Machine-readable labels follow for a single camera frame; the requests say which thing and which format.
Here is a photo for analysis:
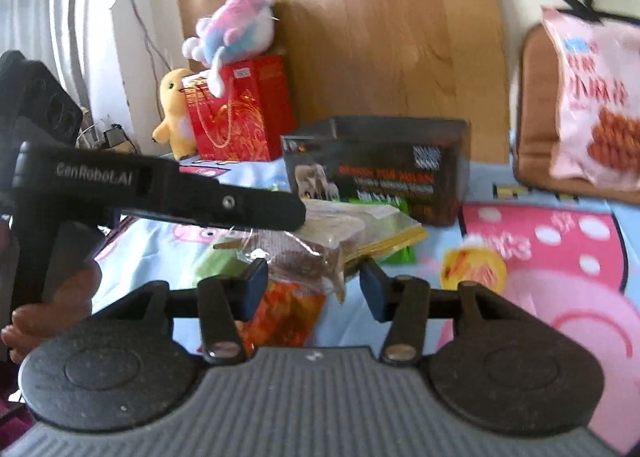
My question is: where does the wooden headboard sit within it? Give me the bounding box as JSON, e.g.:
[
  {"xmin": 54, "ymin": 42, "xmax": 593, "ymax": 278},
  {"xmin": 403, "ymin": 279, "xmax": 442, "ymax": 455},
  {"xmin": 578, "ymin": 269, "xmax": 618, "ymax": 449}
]
[{"xmin": 178, "ymin": 0, "xmax": 509, "ymax": 163}]

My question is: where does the black printed tin box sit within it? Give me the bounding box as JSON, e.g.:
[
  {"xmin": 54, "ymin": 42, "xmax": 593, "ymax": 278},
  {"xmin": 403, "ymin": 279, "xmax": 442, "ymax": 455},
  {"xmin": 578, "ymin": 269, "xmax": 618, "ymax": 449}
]
[{"xmin": 281, "ymin": 116, "xmax": 471, "ymax": 226}]

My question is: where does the pink blue plush toy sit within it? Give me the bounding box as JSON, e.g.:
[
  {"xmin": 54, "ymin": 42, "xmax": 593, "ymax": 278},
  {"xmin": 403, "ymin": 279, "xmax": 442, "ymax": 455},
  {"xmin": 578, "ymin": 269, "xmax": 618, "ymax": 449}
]
[{"xmin": 181, "ymin": 0, "xmax": 277, "ymax": 97}]

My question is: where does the clear brown snack packet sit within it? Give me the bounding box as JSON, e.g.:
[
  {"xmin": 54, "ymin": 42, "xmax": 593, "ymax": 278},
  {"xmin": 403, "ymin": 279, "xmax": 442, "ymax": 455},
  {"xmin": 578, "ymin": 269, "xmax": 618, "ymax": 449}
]
[{"xmin": 214, "ymin": 212, "xmax": 367, "ymax": 301}]

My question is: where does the yellow green flat packet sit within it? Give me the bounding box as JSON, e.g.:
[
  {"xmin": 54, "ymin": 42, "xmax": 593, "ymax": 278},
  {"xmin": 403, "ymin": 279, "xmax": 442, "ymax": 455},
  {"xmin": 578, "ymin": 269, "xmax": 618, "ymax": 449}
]
[{"xmin": 296, "ymin": 199, "xmax": 426, "ymax": 264}]

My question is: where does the person's left hand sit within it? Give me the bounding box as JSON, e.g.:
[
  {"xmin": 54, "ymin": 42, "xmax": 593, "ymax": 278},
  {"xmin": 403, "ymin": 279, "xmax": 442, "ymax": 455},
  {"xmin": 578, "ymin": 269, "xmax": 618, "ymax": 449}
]
[{"xmin": 1, "ymin": 260, "xmax": 102, "ymax": 364}]

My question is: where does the yellow duck plush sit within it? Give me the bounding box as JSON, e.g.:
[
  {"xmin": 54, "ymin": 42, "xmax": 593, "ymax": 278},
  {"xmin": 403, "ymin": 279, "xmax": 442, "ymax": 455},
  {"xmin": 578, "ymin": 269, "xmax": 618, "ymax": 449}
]
[{"xmin": 152, "ymin": 68, "xmax": 198, "ymax": 161}]

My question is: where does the yellow jelly cup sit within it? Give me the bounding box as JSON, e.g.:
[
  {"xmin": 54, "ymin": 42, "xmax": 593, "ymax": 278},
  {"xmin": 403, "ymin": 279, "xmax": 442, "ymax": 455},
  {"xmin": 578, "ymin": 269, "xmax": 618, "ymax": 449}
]
[{"xmin": 439, "ymin": 247, "xmax": 508, "ymax": 295}]

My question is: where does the brown seat cushion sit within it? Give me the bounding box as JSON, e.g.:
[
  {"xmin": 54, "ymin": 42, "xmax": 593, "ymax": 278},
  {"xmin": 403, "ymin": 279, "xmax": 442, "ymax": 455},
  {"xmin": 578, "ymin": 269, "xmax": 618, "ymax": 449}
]
[{"xmin": 513, "ymin": 24, "xmax": 639, "ymax": 206}]

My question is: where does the orange snack packet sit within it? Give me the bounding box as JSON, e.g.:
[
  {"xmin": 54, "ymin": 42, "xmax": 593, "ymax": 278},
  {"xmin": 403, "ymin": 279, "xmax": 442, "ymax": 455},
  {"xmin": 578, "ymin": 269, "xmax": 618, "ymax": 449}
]
[{"xmin": 235, "ymin": 281, "xmax": 326, "ymax": 355}]

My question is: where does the pink twisted-dough snack bag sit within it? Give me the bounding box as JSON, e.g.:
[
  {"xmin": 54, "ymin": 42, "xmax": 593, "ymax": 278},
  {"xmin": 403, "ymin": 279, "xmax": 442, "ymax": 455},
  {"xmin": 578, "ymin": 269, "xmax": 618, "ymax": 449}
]
[{"xmin": 542, "ymin": 8, "xmax": 639, "ymax": 191}]

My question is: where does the red gift bag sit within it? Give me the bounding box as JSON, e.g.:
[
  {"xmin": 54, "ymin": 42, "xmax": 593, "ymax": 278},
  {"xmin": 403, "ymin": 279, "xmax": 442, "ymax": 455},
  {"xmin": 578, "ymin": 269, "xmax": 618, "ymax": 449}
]
[{"xmin": 182, "ymin": 55, "xmax": 296, "ymax": 161}]

